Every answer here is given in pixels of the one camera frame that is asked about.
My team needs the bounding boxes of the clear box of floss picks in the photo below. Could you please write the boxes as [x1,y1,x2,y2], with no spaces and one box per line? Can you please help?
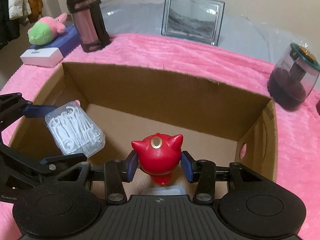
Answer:
[45,101,105,158]

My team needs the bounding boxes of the white square night light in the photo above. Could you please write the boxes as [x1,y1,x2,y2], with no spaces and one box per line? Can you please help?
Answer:
[141,185,187,196]

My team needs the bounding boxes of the red Doraemon figurine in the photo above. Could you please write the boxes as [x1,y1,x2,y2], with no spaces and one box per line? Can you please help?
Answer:
[131,133,183,186]

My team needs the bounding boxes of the blue white flat box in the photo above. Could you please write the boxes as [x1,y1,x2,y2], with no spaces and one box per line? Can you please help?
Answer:
[20,25,81,68]

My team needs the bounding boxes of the green pink plush toy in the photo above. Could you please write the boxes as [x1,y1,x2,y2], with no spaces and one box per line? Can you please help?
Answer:
[28,13,67,46]

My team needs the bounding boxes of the brown cardboard box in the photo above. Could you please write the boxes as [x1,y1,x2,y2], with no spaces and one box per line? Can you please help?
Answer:
[7,62,279,201]

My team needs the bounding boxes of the hanging jackets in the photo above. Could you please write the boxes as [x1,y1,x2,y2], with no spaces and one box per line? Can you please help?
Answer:
[1,0,43,48]

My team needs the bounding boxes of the dark red cylindrical canister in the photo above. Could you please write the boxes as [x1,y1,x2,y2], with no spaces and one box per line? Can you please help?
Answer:
[316,101,320,115]

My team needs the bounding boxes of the clear jar green lid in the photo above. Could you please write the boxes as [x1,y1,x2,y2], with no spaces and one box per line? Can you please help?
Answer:
[267,43,319,111]

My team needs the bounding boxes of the silver framed sand picture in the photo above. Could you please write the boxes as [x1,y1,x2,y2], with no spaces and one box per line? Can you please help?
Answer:
[161,0,225,46]

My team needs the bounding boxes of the steel thermos black handle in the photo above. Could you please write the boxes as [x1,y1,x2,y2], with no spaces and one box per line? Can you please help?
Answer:
[66,0,111,53]

